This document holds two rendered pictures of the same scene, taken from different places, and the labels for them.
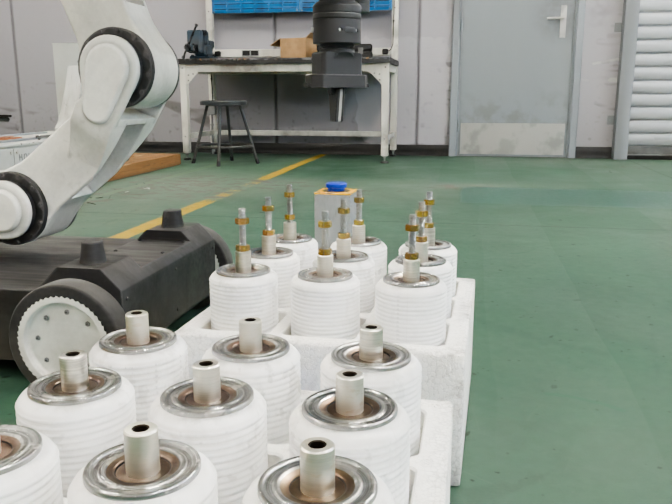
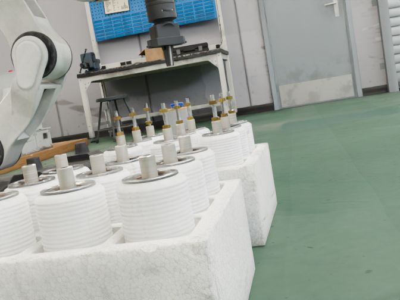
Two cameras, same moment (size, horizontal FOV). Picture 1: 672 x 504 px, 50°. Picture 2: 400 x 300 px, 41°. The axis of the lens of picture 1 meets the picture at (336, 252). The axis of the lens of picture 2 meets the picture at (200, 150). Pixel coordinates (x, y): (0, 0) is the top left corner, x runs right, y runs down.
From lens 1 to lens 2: 33 cm
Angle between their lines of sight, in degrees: 6
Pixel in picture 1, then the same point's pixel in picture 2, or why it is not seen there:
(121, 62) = (36, 50)
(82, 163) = (21, 116)
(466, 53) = (274, 38)
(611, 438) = (358, 213)
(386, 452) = (189, 174)
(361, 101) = (207, 83)
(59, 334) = not seen: hidden behind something
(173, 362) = not seen: hidden behind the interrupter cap
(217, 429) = (105, 180)
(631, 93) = (392, 45)
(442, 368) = (241, 175)
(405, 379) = (204, 156)
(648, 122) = not seen: outside the picture
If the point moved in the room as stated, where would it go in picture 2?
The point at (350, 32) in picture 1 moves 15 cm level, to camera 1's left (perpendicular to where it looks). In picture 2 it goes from (168, 11) to (119, 19)
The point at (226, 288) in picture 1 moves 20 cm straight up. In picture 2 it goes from (112, 156) to (96, 70)
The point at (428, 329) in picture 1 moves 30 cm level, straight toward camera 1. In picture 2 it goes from (231, 158) to (219, 183)
